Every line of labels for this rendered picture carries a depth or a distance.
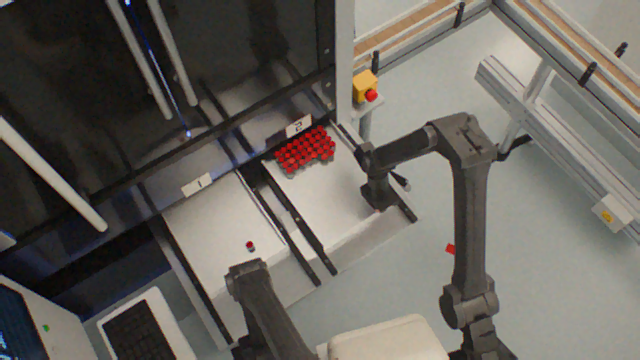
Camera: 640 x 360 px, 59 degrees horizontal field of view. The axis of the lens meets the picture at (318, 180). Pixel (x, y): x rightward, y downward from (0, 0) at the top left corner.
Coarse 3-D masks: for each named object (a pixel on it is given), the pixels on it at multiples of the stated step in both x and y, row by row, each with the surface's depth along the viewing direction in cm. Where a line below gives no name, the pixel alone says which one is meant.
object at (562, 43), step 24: (504, 0) 196; (528, 0) 191; (528, 24) 192; (552, 24) 186; (576, 24) 186; (552, 48) 188; (576, 48) 182; (600, 48) 182; (624, 48) 178; (576, 72) 185; (600, 72) 180; (624, 72) 179; (600, 96) 181; (624, 96) 177; (624, 120) 177
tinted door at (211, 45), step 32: (128, 0) 99; (160, 0) 103; (192, 0) 107; (224, 0) 112; (256, 0) 117; (288, 0) 123; (192, 32) 114; (224, 32) 119; (256, 32) 125; (288, 32) 131; (160, 64) 115; (192, 64) 121; (224, 64) 127; (256, 64) 134; (288, 64) 141; (224, 96) 136; (256, 96) 144; (192, 128) 139
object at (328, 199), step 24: (336, 144) 179; (312, 168) 175; (336, 168) 175; (360, 168) 174; (288, 192) 172; (312, 192) 171; (336, 192) 171; (360, 192) 171; (312, 216) 168; (336, 216) 168; (360, 216) 167; (336, 240) 162
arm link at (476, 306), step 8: (480, 296) 117; (464, 304) 115; (472, 304) 116; (480, 304) 116; (464, 312) 115; (472, 312) 115; (480, 312) 116; (488, 312) 117; (472, 320) 116; (480, 320) 115; (488, 320) 116; (464, 328) 117; (472, 328) 115; (480, 328) 115; (488, 328) 116; (472, 336) 115
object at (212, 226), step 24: (216, 192) 172; (240, 192) 172; (168, 216) 169; (192, 216) 169; (216, 216) 169; (240, 216) 169; (264, 216) 168; (192, 240) 166; (216, 240) 166; (240, 240) 165; (264, 240) 165; (192, 264) 161; (216, 264) 162; (216, 288) 159
